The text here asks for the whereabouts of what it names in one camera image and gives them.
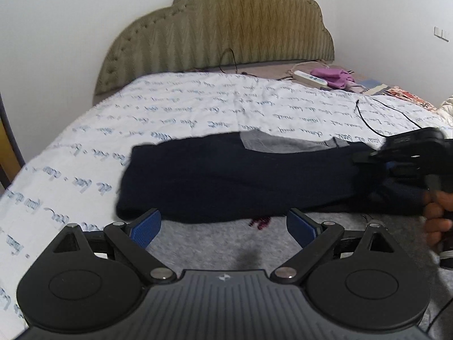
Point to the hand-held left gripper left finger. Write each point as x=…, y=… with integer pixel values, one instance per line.
x=147, y=227

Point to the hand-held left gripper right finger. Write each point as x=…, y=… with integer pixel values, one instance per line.
x=300, y=225

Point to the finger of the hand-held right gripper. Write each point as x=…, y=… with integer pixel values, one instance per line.
x=370, y=157

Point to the grey knit garment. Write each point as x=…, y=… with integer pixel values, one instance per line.
x=219, y=244

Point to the navy blue garment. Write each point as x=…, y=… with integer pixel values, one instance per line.
x=219, y=180

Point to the person's right hand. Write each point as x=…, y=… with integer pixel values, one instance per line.
x=433, y=216

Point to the red floral cloth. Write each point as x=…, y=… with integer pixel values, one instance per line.
x=410, y=97

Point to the purple cloth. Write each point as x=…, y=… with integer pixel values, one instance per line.
x=332, y=76

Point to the white power strip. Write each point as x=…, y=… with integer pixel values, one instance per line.
x=311, y=78

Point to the white script-printed quilt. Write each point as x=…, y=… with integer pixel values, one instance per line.
x=116, y=127

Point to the brown bed sheet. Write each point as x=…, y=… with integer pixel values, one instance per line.
x=269, y=69

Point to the wooden bedside furniture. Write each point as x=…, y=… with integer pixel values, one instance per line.
x=9, y=141

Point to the olive upholstered headboard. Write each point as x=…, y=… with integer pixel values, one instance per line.
x=226, y=32

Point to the white light switch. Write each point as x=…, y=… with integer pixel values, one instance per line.
x=443, y=33

